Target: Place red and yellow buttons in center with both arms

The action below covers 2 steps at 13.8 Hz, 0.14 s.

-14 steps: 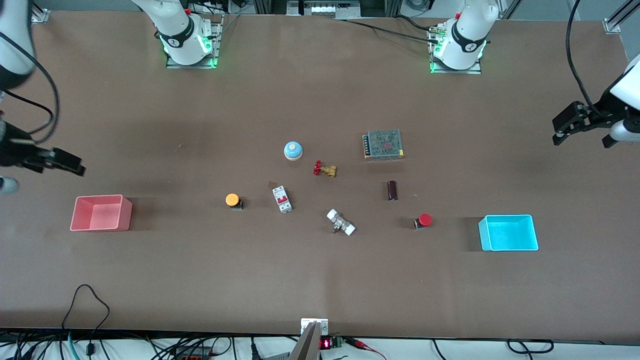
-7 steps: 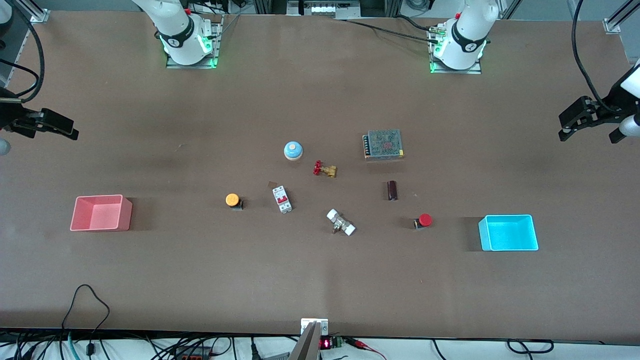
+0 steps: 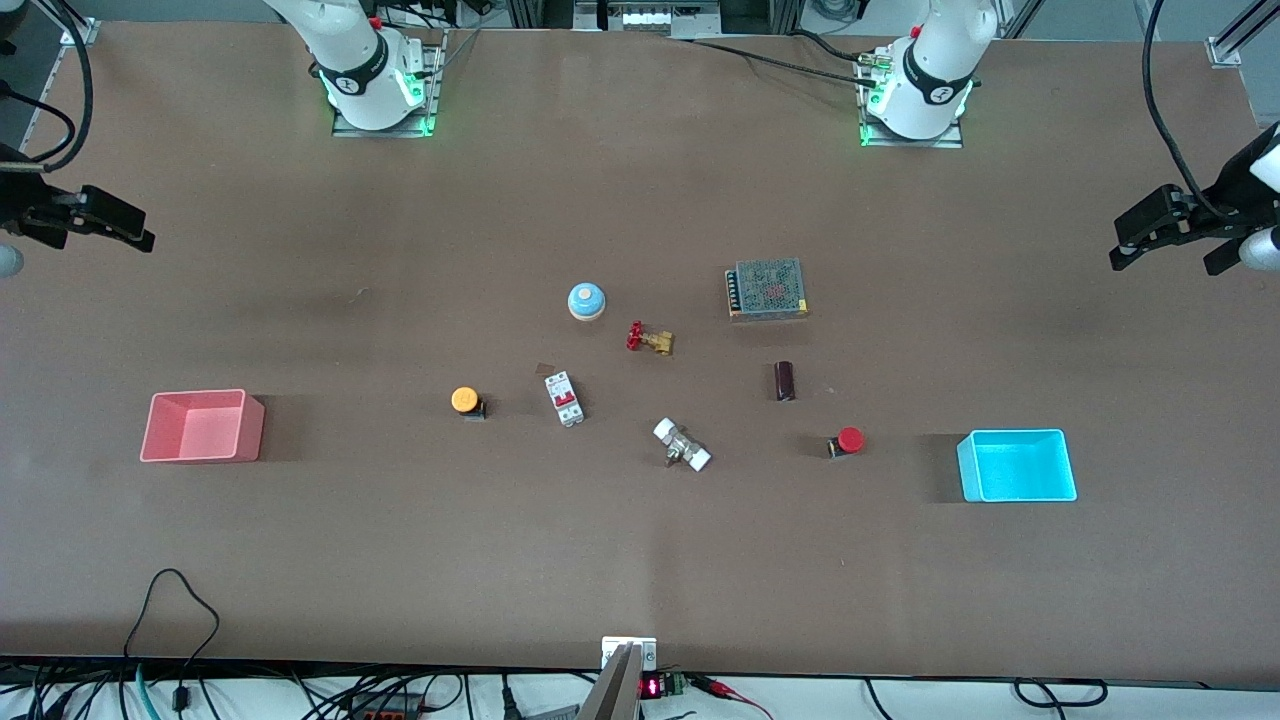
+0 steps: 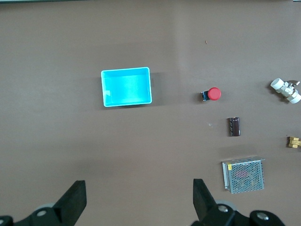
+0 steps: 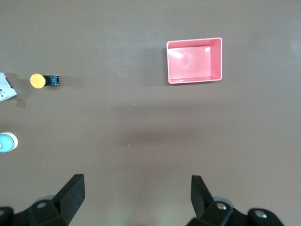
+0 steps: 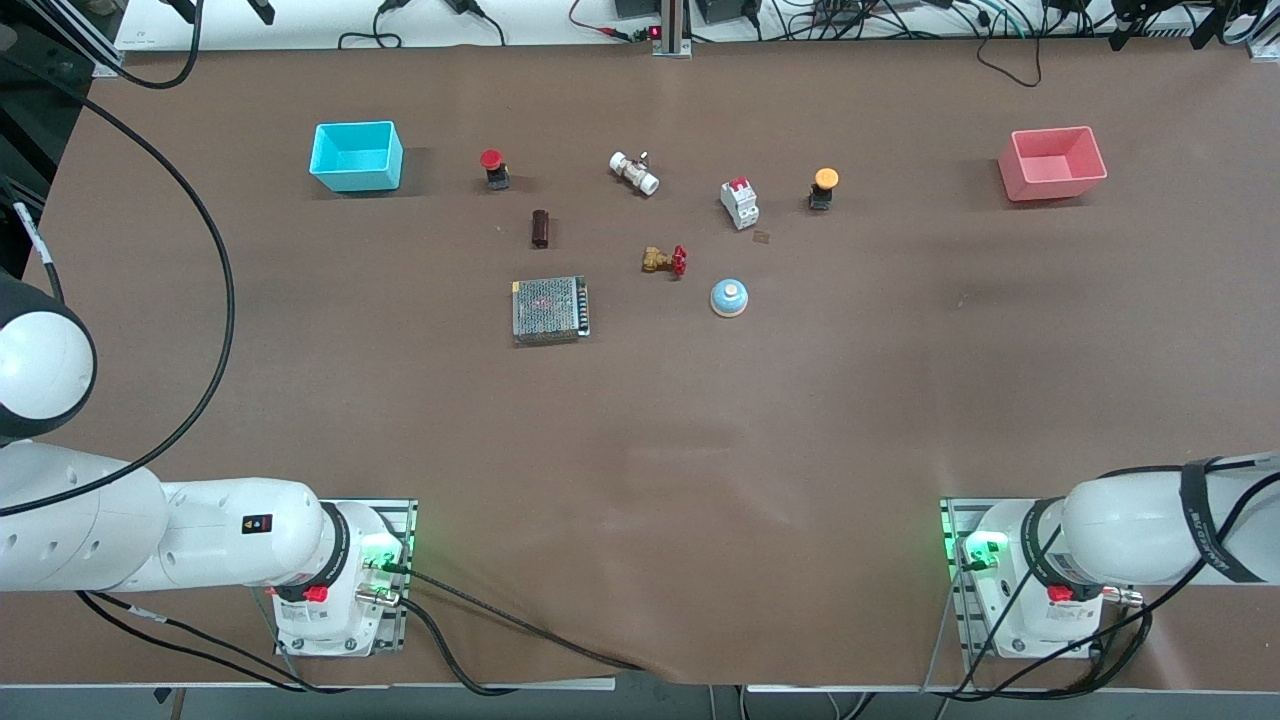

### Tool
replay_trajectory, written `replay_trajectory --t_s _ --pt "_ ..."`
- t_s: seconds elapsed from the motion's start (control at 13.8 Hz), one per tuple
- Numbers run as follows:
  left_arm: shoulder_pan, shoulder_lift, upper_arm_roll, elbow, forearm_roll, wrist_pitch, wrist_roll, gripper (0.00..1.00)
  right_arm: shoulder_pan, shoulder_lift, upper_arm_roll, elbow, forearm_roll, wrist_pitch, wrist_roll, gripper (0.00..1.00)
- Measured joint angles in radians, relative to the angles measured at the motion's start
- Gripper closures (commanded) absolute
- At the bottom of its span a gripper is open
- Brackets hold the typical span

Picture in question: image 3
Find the pink plastic bin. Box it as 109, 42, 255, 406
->
140, 389, 266, 464

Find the cyan plastic bin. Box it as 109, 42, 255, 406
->
956, 429, 1078, 503

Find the metal mesh power supply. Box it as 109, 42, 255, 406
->
726, 258, 810, 321

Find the white red circuit breaker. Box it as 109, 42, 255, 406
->
544, 371, 586, 428

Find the white ended metal valve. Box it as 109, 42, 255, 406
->
652, 417, 713, 473

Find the silver electrical box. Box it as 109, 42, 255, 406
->
574, 0, 723, 39

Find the grey metal bar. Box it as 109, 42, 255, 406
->
577, 644, 643, 720

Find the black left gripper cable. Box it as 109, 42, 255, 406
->
1142, 0, 1239, 223

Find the aluminium frame corner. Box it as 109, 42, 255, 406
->
55, 0, 102, 47
1206, 0, 1280, 70

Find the thin black looped cable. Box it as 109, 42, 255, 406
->
124, 569, 222, 713

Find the black cable to arm base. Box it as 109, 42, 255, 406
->
662, 33, 883, 91

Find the black coiled cable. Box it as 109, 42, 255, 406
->
1013, 678, 1109, 710

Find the red handle brass valve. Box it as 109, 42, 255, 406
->
626, 320, 676, 357

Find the red clip lead cable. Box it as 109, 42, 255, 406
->
692, 676, 773, 720

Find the white metal bracket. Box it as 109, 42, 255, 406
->
601, 636, 659, 672

